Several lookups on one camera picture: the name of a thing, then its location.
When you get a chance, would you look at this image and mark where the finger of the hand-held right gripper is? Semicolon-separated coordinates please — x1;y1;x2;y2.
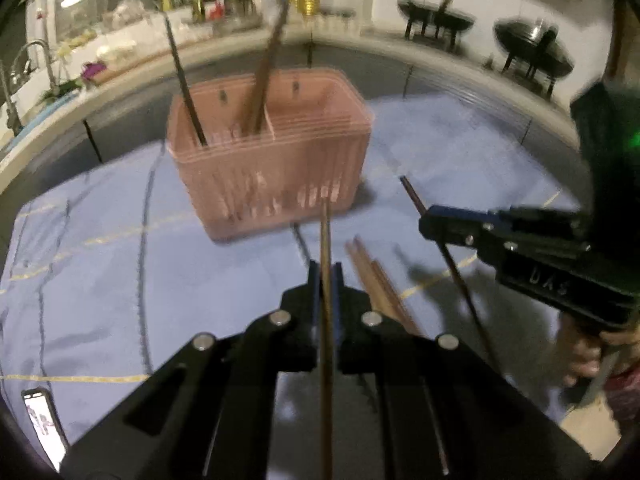
418;204;592;262
492;205;590;242

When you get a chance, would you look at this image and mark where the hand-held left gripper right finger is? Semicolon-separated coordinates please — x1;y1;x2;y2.
332;261;597;480

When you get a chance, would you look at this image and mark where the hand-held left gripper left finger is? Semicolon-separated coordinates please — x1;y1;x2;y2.
60;259;321;480

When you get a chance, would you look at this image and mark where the brown wooden chopstick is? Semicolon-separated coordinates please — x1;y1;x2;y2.
344;241;407;331
242;0;292;136
319;199;335;480
353;236;426;338

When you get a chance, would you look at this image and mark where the dark thin chopstick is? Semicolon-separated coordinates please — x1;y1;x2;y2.
398;175;502;374
163;11;209;148

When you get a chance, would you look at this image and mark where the pink plastic utensil basket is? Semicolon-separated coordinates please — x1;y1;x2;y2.
166;67;376;242

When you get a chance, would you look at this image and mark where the person's right hand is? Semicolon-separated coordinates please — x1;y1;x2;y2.
562;317;640;388

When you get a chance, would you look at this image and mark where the person's red sleeve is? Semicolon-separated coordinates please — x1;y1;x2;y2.
602;362;640;438

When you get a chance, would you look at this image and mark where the large black hanging wok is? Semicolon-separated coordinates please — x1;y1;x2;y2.
492;16;576;100

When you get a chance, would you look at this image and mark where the light blue table cloth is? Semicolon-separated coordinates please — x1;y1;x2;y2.
0;94;593;463

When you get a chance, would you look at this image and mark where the small black hanging wok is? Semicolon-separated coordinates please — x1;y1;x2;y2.
380;0;477;53

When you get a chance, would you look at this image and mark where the black smartphone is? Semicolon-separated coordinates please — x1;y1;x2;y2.
21;386;70;467

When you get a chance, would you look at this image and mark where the metal sink faucet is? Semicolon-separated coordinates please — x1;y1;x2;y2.
0;39;57;133

